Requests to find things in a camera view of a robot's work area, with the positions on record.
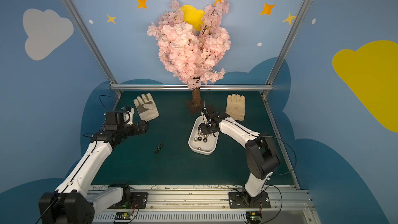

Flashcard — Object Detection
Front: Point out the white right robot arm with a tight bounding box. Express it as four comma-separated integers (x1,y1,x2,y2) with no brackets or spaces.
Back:
200,105,280,200

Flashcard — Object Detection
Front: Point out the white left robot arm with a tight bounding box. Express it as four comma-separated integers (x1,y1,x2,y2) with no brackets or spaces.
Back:
38,121,149,224

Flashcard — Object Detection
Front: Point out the white plastic storage box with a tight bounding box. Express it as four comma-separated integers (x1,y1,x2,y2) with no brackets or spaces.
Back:
188,117,219,155

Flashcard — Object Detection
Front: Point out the white grey work glove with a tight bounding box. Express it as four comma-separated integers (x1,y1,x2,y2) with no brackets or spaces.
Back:
134,93,160,122

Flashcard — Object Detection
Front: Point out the beige knitted glove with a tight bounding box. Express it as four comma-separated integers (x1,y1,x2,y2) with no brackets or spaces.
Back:
226,94,246,121

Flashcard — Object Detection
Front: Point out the brown tree trunk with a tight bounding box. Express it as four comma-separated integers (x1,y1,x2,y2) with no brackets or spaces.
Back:
192,87,201,107

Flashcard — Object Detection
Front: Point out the pink blossom artificial tree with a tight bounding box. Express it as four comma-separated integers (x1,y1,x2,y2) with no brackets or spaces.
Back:
147,0,231,89

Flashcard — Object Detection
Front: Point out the green circuit board left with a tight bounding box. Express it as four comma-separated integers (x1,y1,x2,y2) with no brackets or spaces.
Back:
114,212,134,222

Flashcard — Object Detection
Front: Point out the green circuit board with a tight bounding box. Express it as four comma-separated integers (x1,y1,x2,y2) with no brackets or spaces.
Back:
114,212,134,222
246,212,262,224

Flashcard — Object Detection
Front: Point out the green circuit board right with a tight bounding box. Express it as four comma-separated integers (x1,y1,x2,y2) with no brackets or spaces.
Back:
246,212,262,224

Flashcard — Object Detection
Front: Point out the dark metal tree base plate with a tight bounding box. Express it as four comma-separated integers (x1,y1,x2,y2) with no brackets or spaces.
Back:
186,99,206,115

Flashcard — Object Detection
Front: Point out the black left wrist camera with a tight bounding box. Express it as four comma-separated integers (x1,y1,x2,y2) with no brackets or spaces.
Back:
103,106,135,131

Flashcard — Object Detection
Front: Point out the back aluminium frame rail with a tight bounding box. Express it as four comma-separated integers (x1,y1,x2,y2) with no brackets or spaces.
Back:
110,83,274,91

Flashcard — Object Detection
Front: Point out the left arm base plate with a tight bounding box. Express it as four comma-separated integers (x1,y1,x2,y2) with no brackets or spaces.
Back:
109,192,149,209

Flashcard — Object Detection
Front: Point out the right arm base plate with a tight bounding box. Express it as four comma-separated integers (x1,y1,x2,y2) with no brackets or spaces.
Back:
228,190,271,208

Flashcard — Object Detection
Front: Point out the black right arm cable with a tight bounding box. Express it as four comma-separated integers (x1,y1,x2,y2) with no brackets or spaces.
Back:
257,135,297,176

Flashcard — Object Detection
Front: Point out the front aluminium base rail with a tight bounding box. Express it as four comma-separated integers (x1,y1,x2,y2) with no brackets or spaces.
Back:
93,185,321,224

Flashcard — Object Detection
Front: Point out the left aluminium frame post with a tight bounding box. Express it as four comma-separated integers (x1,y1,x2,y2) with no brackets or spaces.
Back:
61,0,117,85

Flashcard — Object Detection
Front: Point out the aluminium frame post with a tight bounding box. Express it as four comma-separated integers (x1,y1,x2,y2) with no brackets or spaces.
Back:
261,0,313,100
61,0,117,85

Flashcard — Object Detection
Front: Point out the right aluminium frame post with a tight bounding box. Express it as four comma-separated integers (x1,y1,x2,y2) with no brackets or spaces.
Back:
261,0,313,100

